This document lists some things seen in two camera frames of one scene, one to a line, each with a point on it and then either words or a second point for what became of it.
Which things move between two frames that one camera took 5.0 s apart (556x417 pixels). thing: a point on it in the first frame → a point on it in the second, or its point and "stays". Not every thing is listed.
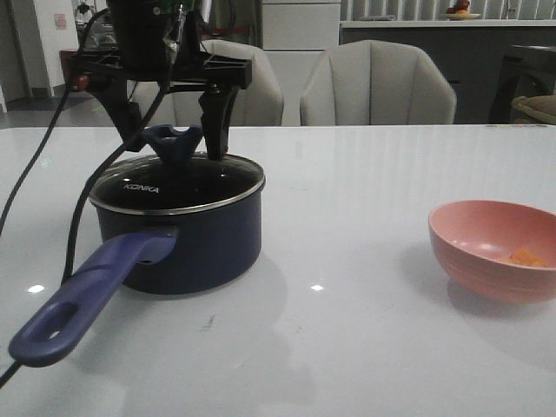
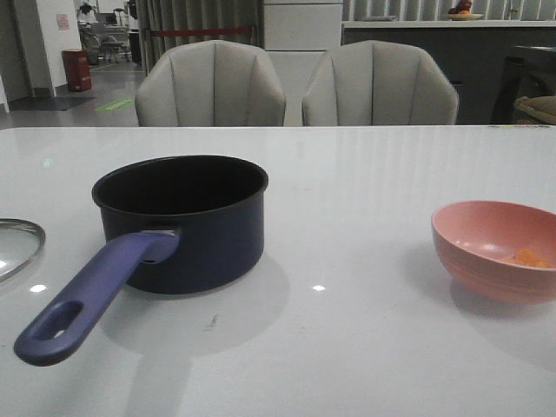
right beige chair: x=372 y=82 stays
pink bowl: x=496 y=250 stays
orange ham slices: x=523 y=255 stays
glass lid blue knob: x=176 y=147 → x=20 y=242
